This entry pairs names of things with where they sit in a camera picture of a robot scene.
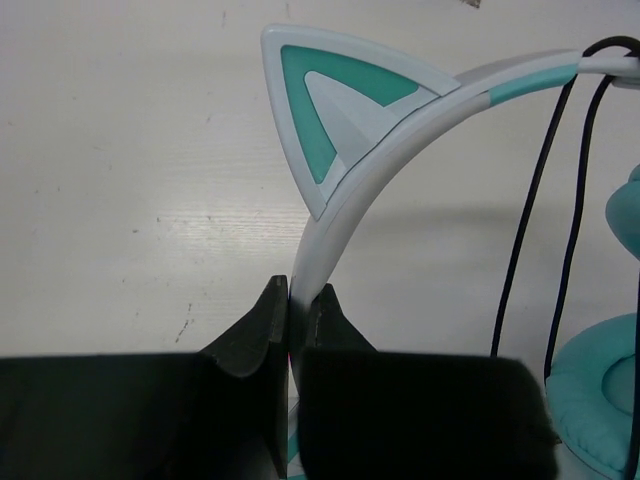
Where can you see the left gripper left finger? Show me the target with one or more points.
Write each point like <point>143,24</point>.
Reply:
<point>216,413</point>

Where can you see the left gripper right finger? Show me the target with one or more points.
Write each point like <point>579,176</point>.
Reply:
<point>370,414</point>

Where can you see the teal cat-ear headphones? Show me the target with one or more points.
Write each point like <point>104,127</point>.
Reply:
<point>350,114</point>

